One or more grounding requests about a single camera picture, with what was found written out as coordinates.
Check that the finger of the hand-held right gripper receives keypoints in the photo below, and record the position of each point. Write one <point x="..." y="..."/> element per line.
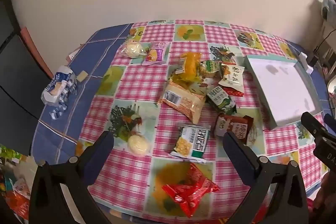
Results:
<point x="331" y="123"/>
<point x="313" y="127"/>

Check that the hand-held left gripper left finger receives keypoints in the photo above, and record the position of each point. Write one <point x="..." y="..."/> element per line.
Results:
<point x="105" y="146"/>

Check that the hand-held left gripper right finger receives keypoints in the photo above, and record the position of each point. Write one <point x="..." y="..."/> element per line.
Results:
<point x="237" y="153"/>

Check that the brown red snack packet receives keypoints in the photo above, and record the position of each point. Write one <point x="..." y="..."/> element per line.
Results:
<point x="232" y="123"/>

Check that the pale yellow round pastry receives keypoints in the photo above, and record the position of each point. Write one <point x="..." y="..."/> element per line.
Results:
<point x="138" y="145"/>

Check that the white green corn snack packet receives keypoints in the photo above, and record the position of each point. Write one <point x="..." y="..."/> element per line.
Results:
<point x="191" y="142"/>

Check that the white shallow box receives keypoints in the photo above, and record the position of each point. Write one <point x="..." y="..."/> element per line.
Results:
<point x="278" y="87"/>

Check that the green and white biscuit packet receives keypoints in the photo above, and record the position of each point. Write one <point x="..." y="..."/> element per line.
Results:
<point x="220" y="99"/>

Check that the beige cracker packet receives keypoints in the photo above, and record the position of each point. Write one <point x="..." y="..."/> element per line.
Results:
<point x="183" y="103"/>

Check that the cream snack packet brown print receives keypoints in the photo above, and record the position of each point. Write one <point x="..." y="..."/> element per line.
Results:
<point x="231" y="77"/>

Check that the yellow clear snack packet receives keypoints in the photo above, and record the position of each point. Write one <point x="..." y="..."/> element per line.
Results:
<point x="190" y="64"/>

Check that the purple snack packet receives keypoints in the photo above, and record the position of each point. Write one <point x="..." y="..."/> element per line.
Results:
<point x="157" y="52"/>

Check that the person's right hand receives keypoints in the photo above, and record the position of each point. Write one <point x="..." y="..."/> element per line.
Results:
<point x="325" y="190"/>

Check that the pink checked printed tablecloth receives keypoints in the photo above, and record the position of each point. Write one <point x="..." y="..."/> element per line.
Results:
<point x="131" y="179"/>

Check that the small red foil packet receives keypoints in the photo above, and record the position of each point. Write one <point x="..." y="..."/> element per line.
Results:
<point x="236" y="93"/>

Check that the small white device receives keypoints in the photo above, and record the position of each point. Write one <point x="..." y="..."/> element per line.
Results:
<point x="304" y="62"/>

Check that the small beige wrapped candy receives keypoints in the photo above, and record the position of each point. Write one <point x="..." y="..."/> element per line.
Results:
<point x="82" y="76"/>

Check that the crumpled blue white wrapper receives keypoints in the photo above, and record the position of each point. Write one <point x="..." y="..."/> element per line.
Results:
<point x="56" y="85"/>

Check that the round green biscuit packet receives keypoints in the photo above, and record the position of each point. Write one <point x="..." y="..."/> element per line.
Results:
<point x="210" y="69"/>

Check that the pinkish paper sheet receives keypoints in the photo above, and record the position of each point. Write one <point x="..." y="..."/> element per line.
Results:
<point x="73" y="53"/>

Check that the colourful printed bag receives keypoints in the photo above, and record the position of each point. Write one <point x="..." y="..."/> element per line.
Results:
<point x="14" y="187"/>

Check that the round pastry in clear wrapper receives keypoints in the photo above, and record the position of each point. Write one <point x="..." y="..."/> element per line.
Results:
<point x="132" y="48"/>

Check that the black cabinet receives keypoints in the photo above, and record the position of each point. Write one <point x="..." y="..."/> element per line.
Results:
<point x="18" y="87"/>

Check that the light blue cloth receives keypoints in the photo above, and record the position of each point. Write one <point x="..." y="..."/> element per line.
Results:
<point x="329" y="7"/>

